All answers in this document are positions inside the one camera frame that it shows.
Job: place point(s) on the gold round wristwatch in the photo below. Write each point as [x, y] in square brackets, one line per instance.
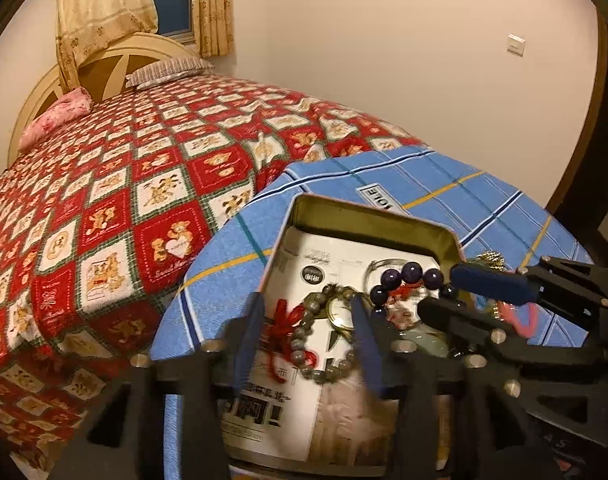
[340, 312]

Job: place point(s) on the white printed paper card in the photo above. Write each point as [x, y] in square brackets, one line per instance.
[304, 255]

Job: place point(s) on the striped pillow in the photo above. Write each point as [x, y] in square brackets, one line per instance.
[169, 70]

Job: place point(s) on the wide beige curtain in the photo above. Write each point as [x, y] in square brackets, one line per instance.
[104, 5]

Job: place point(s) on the cream arched headboard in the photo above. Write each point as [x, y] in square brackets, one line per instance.
[44, 90]

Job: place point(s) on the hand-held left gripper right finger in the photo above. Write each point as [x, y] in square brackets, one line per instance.
[366, 345]

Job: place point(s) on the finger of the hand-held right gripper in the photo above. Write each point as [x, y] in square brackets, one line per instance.
[494, 285]
[459, 317]

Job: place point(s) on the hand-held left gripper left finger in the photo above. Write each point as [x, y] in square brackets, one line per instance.
[247, 345]

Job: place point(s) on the red checked bedspread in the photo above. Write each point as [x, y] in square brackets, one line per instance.
[134, 185]

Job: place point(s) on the rectangular metal tin box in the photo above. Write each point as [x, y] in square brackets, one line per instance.
[364, 210]

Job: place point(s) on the blue checked towel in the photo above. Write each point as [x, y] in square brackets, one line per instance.
[484, 195]

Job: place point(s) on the brown wooden door frame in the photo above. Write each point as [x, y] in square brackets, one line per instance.
[604, 85]

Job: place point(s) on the narrow beige curtain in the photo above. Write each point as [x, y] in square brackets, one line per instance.
[214, 5]

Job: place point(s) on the window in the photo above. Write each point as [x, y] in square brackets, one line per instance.
[174, 0]

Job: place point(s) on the white wall switch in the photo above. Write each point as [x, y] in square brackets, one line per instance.
[516, 43]

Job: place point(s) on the pink pillow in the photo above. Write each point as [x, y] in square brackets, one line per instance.
[59, 112]

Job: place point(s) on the pink bangle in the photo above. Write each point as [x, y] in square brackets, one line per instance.
[521, 328]

